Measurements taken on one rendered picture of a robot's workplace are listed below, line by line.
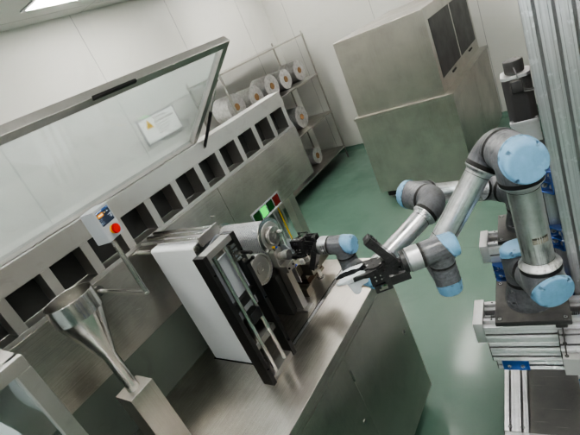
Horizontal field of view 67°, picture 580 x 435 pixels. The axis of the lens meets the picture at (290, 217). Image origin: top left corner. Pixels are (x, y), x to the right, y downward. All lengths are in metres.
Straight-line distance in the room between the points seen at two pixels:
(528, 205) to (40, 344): 1.50
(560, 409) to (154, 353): 1.63
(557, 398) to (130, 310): 1.75
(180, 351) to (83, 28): 3.53
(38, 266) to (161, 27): 4.06
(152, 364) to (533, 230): 1.39
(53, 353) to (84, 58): 3.43
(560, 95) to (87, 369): 1.72
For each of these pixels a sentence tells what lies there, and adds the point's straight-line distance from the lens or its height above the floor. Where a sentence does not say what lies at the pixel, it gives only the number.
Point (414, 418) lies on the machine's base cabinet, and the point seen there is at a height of 0.16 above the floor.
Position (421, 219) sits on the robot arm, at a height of 1.14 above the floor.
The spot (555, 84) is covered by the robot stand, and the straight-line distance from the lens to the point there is 1.52.
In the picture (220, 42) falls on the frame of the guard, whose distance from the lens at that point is 1.71.
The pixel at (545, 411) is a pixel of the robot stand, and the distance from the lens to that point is 2.20.
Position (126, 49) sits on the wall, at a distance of 4.96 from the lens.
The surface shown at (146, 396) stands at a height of 1.14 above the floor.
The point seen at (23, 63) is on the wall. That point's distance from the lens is 4.41.
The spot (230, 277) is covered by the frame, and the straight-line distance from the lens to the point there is 1.48.
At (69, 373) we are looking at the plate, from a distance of 1.68.
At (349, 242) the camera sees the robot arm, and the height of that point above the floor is 1.17.
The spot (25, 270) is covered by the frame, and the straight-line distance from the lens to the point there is 1.60.
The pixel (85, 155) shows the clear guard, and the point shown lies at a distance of 1.49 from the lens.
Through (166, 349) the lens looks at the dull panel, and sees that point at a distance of 1.87.
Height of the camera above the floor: 1.93
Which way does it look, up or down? 21 degrees down
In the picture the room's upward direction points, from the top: 25 degrees counter-clockwise
